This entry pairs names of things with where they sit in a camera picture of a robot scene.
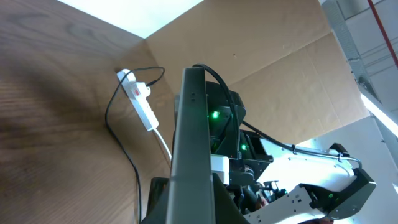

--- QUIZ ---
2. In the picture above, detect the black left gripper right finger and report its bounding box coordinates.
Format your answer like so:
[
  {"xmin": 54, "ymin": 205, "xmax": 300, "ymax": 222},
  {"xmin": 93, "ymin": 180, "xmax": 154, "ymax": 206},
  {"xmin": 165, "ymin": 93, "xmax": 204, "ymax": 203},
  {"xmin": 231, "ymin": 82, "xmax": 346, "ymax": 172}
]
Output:
[{"xmin": 213, "ymin": 174, "xmax": 249, "ymax": 224}]

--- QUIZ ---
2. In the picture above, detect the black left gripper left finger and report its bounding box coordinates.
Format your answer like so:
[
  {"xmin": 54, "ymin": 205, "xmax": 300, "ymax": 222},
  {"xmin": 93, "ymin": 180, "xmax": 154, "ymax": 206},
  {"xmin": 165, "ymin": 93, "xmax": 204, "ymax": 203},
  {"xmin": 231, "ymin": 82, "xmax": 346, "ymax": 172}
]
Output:
[{"xmin": 141, "ymin": 177, "xmax": 169, "ymax": 224}]

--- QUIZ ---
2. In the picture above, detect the silver smartphone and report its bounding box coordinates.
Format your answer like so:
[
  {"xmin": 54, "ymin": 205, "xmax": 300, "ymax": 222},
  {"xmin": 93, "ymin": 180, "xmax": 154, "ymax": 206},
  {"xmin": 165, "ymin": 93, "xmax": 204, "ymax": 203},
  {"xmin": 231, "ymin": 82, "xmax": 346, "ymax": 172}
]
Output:
[{"xmin": 165, "ymin": 68, "xmax": 215, "ymax": 224}]

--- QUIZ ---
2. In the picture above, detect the black charger cable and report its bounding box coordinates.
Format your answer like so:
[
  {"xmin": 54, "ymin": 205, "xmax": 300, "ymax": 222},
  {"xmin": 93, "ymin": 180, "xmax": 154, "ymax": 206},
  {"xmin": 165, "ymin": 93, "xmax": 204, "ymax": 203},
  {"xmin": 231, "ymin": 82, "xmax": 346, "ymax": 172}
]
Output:
[{"xmin": 104, "ymin": 66, "xmax": 165, "ymax": 224}]

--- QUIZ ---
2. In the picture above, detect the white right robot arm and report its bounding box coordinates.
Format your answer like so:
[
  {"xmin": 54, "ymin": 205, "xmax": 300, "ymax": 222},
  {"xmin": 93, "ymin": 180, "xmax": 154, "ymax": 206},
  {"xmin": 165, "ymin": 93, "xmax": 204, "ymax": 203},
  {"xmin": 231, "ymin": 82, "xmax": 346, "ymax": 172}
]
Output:
[{"xmin": 206, "ymin": 82, "xmax": 376, "ymax": 223}]

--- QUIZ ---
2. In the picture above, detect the white power strip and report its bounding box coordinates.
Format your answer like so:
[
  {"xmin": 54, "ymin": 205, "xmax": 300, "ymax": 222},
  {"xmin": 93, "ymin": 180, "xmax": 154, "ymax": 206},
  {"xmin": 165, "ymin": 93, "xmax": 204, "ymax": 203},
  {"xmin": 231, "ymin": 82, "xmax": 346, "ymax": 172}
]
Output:
[{"xmin": 116, "ymin": 69, "xmax": 159, "ymax": 131}]

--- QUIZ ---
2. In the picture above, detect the cardboard box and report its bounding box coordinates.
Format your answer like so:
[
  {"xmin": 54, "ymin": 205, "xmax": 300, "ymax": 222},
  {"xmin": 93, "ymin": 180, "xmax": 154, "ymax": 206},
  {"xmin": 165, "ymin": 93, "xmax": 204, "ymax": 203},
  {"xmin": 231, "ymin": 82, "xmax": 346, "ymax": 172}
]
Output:
[{"xmin": 147, "ymin": 0, "xmax": 369, "ymax": 143}]

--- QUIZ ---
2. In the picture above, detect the white power strip cord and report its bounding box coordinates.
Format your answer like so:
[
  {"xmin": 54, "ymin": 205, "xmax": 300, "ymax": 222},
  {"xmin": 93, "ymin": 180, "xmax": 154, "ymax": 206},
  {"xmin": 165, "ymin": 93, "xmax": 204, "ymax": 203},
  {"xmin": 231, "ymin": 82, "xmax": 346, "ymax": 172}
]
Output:
[{"xmin": 152, "ymin": 128, "xmax": 172, "ymax": 161}]

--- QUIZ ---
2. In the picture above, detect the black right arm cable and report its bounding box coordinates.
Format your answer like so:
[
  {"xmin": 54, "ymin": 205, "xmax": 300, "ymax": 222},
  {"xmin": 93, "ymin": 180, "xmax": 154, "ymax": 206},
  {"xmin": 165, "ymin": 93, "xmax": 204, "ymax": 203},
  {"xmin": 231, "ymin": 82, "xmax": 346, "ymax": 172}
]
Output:
[{"xmin": 192, "ymin": 63, "xmax": 363, "ymax": 170}]

